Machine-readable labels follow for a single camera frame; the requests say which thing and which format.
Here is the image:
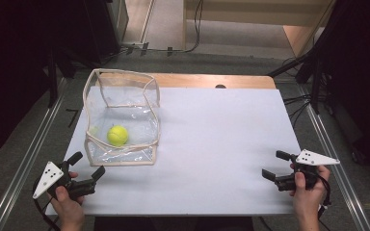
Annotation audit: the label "dark curtain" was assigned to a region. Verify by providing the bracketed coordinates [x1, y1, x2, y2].
[314, 0, 370, 174]
[0, 0, 90, 163]

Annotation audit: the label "wooden table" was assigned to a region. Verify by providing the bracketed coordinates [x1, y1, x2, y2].
[97, 72, 278, 90]

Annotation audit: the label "metal floor rail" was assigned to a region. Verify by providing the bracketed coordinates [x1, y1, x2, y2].
[0, 77, 67, 231]
[297, 85, 370, 231]

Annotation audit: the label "beige wooden furniture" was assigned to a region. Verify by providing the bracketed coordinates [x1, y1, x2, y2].
[182, 0, 336, 58]

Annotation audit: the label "black hanging cable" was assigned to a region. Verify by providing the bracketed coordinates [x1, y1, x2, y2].
[165, 0, 205, 55]

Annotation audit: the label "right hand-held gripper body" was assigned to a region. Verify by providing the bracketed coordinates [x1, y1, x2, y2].
[274, 148, 341, 193]

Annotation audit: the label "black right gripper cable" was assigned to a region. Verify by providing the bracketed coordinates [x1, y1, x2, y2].
[316, 174, 332, 231]

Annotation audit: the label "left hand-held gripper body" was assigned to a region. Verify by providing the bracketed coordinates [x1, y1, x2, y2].
[32, 161, 96, 200]

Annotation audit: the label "black stand leg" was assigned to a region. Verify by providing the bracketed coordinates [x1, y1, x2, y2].
[45, 47, 60, 109]

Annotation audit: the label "black cabinet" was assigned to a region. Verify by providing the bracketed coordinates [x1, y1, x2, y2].
[85, 0, 130, 64]

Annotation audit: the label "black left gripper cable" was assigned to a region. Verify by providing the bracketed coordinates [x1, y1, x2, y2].
[31, 179, 61, 231]

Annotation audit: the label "white board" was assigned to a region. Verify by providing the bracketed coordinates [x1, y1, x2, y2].
[44, 86, 324, 217]

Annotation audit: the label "person's dark clothing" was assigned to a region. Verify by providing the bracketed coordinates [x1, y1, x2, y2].
[93, 216, 254, 231]

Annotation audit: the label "black floor cables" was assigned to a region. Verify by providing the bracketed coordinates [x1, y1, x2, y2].
[282, 92, 316, 127]

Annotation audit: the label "black tripod stand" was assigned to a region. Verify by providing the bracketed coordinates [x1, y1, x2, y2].
[267, 47, 323, 114]

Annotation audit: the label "clear plastic zip bag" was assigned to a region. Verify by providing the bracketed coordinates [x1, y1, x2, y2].
[82, 67, 162, 167]

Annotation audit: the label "person's right hand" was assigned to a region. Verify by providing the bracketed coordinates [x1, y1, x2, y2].
[288, 163, 331, 223]

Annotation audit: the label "person's left hand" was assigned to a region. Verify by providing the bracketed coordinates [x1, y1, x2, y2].
[46, 172, 86, 225]

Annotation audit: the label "yellow tennis ball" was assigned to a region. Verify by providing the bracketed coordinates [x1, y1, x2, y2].
[106, 124, 130, 147]

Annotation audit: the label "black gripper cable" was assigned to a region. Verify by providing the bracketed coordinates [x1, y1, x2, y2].
[316, 174, 332, 231]
[31, 179, 61, 231]

